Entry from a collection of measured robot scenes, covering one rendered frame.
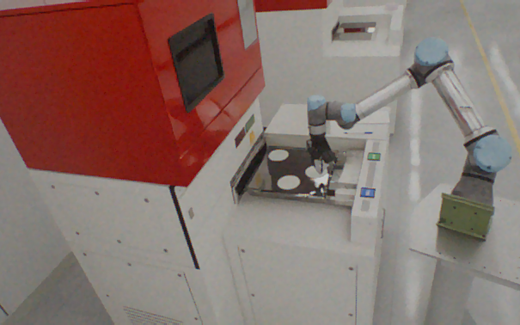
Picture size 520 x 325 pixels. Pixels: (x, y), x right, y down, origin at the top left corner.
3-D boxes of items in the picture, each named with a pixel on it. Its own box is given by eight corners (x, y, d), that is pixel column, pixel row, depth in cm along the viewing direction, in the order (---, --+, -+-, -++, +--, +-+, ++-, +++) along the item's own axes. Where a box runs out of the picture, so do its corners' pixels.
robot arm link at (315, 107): (324, 102, 148) (302, 101, 151) (325, 127, 154) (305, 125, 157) (328, 94, 154) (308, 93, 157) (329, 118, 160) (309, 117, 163)
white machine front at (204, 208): (195, 268, 148) (168, 187, 126) (262, 155, 211) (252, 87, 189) (202, 270, 147) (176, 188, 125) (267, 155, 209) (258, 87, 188)
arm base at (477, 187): (493, 210, 144) (500, 185, 144) (490, 205, 132) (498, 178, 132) (453, 199, 153) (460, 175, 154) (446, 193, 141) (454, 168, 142)
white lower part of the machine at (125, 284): (124, 343, 215) (64, 242, 171) (189, 242, 278) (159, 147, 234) (236, 377, 191) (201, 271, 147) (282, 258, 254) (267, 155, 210)
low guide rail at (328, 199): (249, 194, 182) (247, 189, 181) (250, 192, 184) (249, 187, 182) (356, 207, 165) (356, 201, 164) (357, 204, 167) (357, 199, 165)
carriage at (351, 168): (334, 205, 164) (334, 199, 162) (347, 157, 192) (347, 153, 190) (353, 206, 161) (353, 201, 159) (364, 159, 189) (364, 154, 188)
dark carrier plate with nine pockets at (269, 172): (247, 188, 174) (247, 187, 174) (270, 148, 201) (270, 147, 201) (321, 196, 163) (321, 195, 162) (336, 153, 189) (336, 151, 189)
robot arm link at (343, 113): (357, 107, 157) (331, 107, 161) (354, 100, 147) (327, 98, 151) (356, 126, 156) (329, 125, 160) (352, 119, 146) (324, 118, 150)
